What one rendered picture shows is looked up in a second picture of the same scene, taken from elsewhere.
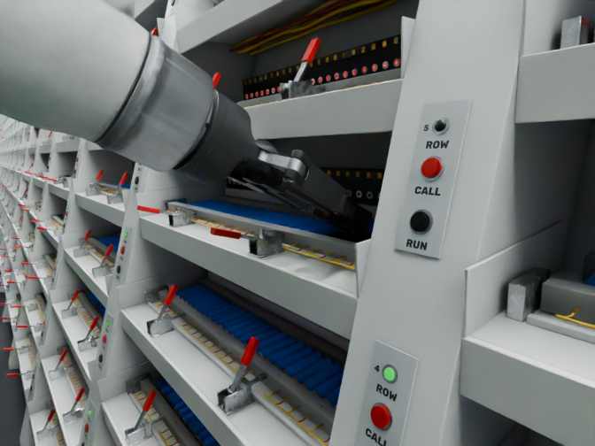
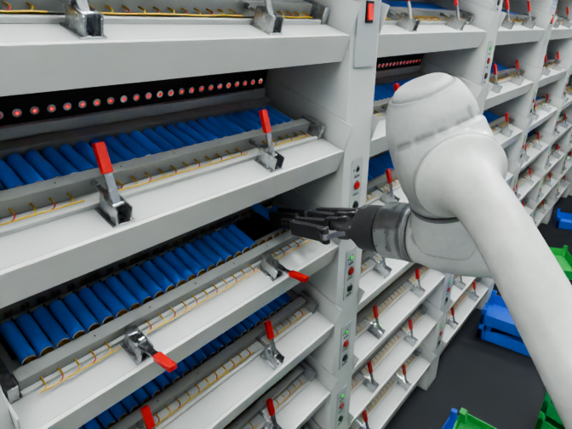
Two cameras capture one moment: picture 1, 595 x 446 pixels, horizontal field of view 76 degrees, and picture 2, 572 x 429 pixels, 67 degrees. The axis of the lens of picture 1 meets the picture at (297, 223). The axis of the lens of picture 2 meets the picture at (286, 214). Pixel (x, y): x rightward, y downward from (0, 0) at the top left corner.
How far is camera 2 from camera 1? 0.97 m
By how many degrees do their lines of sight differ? 98
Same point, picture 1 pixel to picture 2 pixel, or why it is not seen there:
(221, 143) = not seen: hidden behind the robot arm
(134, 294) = not seen: outside the picture
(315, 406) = (288, 311)
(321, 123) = (304, 178)
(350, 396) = (340, 277)
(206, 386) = (254, 380)
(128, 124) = not seen: hidden behind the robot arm
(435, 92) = (353, 155)
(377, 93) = (334, 157)
